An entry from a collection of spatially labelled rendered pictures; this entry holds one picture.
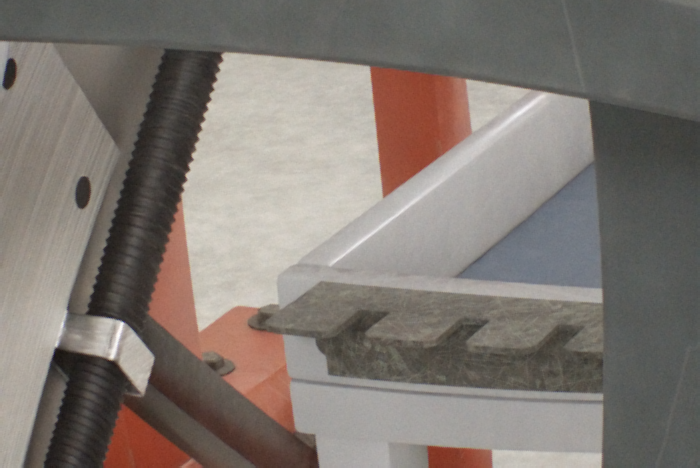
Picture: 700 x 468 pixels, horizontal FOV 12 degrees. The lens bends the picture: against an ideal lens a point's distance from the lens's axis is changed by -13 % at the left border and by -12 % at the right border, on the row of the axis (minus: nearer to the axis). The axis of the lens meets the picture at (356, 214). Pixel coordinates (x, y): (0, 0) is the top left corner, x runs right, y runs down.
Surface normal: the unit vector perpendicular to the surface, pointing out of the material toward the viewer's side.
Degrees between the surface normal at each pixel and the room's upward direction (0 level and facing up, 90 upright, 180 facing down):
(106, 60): 90
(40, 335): 90
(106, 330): 40
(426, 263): 90
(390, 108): 90
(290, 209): 0
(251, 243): 0
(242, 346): 0
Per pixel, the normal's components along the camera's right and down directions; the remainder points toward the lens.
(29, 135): 0.88, 0.07
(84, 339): -0.37, -0.51
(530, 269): -0.09, -0.94
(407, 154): -0.46, 0.33
